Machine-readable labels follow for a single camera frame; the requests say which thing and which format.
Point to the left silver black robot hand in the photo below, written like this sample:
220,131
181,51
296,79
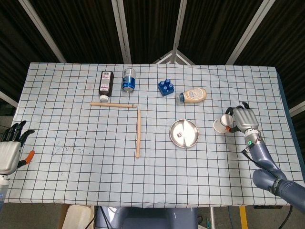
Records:
8,152

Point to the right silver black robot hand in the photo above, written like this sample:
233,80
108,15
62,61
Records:
246,119

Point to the white paper cup blue stripe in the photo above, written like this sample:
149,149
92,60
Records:
220,126

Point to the white die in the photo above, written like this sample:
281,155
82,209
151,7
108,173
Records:
179,135

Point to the right blue grey robot arm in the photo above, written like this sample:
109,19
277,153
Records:
264,155

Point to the left blue grey robot arm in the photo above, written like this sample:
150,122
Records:
3,188

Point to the silver metal plate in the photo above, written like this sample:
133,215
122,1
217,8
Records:
189,133

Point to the mayonnaise squeeze bottle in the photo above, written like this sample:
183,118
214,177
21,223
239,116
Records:
194,94

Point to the blue toy building block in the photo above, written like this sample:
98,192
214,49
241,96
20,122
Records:
165,89

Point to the light blue checked tablecloth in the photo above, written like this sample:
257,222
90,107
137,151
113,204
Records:
95,171

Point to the white plastic container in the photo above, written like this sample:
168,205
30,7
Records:
77,218

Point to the plain wooden stick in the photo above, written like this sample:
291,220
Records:
138,133

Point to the wooden stick with black band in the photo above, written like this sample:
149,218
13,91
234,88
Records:
112,105

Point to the brown bottle white cap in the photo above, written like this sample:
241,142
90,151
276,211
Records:
106,83

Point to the blue drink can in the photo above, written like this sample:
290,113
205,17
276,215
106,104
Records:
128,81

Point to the blue grey robot torso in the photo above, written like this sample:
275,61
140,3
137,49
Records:
147,218

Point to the white metal frame post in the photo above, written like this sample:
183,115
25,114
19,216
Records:
121,31
43,31
297,108
178,23
250,31
8,99

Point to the white triangular frame brace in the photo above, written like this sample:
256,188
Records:
174,56

